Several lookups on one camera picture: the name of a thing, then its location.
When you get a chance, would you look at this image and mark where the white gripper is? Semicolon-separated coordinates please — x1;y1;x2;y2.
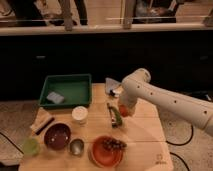
118;91;137;117

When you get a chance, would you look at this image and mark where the red apple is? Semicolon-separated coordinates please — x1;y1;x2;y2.
119;105;128;117

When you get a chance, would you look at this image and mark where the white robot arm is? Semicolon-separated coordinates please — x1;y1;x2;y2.
118;68;213;137

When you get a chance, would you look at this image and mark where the white paper cup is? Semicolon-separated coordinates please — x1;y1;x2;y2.
72;106;88;124

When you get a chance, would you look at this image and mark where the small metal cup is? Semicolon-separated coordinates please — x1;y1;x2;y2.
69;139;84;156

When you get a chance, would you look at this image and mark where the green plastic cup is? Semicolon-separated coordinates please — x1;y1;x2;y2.
22;138;40;156

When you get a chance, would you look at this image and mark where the green pepper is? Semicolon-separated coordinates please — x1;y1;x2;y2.
112;107;123;126

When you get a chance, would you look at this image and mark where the bunch of dark grapes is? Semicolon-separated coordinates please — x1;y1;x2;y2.
102;139;127;151

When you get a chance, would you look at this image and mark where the green plastic bin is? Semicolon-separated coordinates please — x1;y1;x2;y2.
39;74;92;109

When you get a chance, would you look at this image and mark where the orange plate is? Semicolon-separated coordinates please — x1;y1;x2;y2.
89;136;123;168

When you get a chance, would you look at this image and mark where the white sponge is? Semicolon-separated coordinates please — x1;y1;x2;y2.
47;92;64;104

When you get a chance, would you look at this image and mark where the dark purple bowl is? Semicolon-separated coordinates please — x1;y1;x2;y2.
44;123;71;150

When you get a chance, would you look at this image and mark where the green handled tool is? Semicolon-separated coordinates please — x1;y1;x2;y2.
107;103;118;128

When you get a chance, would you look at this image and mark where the black floor cable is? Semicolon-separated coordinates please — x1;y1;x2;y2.
165;123;195;147

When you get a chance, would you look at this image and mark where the black handled brush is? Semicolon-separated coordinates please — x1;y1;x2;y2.
30;116;54;135

